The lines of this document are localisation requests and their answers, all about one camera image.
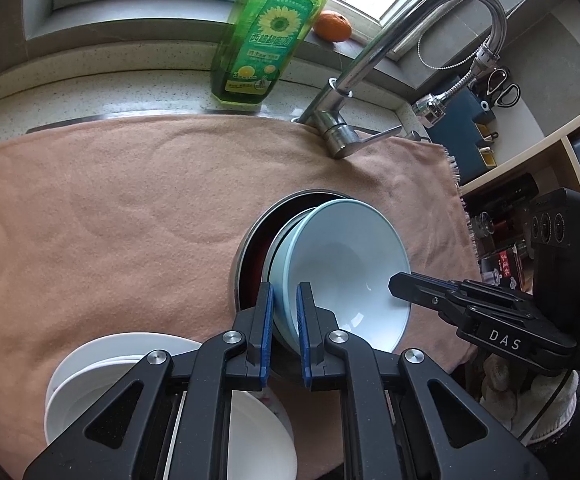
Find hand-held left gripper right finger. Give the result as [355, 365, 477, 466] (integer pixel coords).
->
[296, 282, 550, 480]

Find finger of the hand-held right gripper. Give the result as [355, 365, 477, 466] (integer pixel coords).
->
[452, 280, 538, 318]
[389, 272, 475, 331]

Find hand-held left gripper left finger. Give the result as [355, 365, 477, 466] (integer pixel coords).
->
[22, 282, 275, 480]

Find large steel bowl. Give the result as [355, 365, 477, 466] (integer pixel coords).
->
[229, 190, 357, 386]

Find white bowl light blue rim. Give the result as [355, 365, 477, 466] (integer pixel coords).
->
[270, 199, 412, 353]

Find small floral plate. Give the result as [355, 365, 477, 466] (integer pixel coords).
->
[227, 389, 298, 480]

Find large floral plate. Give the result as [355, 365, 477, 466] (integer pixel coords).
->
[44, 332, 301, 480]

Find white plate grey print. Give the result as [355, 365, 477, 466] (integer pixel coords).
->
[45, 355, 145, 448]

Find person's right hand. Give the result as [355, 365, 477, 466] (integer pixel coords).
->
[480, 355, 578, 441]

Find red printed box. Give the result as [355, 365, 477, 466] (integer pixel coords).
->
[480, 247, 533, 291]

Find wooden shelf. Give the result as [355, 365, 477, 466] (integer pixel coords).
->
[460, 130, 580, 281]

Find black scissors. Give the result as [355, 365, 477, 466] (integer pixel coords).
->
[470, 67, 520, 108]

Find blue knife holder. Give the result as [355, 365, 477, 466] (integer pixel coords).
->
[427, 77, 500, 188]

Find pink-brown towel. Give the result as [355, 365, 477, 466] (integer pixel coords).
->
[0, 115, 480, 480]

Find chrome faucet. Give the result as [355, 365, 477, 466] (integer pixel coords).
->
[290, 0, 508, 160]

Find orange fruit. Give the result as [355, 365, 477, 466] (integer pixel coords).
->
[314, 10, 353, 43]

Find green dish soap bottle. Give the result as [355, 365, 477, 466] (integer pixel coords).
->
[210, 0, 329, 109]

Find faucet sprayer with metal hose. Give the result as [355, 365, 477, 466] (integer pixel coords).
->
[412, 42, 500, 126]

